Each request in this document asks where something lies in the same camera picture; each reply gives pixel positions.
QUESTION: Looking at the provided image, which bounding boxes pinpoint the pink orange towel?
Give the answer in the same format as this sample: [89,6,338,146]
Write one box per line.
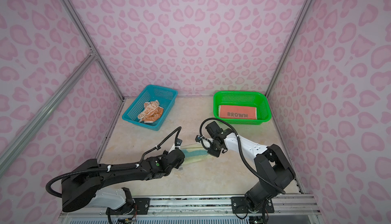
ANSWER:
[218,105,257,120]

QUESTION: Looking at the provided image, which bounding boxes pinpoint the teal yellow hippo towel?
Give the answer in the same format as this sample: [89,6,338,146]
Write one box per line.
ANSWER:
[180,143,212,165]

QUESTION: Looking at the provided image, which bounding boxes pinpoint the orange patterned towel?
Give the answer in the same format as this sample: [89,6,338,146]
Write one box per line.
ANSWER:
[137,100,164,124]

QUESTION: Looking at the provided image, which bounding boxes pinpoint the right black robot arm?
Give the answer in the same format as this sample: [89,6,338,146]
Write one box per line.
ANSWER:
[197,118,296,212]

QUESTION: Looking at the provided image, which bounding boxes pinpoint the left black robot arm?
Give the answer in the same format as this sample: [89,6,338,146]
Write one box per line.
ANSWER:
[61,148,185,214]

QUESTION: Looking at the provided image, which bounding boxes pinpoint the green plastic basket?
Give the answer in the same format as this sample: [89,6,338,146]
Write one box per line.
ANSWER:
[213,91,272,125]

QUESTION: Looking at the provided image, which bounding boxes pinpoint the teal plastic basket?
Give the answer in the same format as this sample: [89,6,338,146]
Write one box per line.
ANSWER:
[122,85,178,131]

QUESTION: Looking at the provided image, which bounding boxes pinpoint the left diagonal aluminium strut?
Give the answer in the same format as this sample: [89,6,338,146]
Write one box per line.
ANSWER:
[1,52,96,176]

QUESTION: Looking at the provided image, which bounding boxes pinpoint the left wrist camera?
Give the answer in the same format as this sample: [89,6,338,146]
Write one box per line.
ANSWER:
[174,138,182,148]

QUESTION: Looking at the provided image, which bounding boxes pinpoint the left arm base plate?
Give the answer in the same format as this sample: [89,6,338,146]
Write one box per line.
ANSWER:
[106,198,151,215]

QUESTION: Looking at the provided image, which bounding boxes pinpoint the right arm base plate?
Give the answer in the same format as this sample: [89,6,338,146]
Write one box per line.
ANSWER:
[230,196,275,214]

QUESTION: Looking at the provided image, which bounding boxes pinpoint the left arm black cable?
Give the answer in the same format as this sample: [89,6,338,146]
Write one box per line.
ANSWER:
[45,126,183,224]

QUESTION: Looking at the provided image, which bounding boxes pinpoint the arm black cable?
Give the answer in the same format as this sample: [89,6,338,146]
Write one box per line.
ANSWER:
[45,126,183,224]
[199,117,286,194]

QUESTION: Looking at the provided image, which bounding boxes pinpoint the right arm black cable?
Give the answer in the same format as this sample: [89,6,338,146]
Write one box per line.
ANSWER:
[199,117,286,194]

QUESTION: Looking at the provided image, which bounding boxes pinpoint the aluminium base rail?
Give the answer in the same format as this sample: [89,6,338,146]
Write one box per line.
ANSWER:
[58,193,325,224]

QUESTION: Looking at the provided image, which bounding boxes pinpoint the left corner aluminium post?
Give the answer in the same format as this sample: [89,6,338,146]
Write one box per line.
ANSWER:
[60,0,125,102]

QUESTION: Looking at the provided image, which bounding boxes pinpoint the corner aluminium post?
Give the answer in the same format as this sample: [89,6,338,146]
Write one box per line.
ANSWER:
[60,0,125,102]
[265,0,315,99]

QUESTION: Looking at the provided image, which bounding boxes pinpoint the right corner aluminium post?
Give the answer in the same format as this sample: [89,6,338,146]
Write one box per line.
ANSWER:
[265,0,315,99]

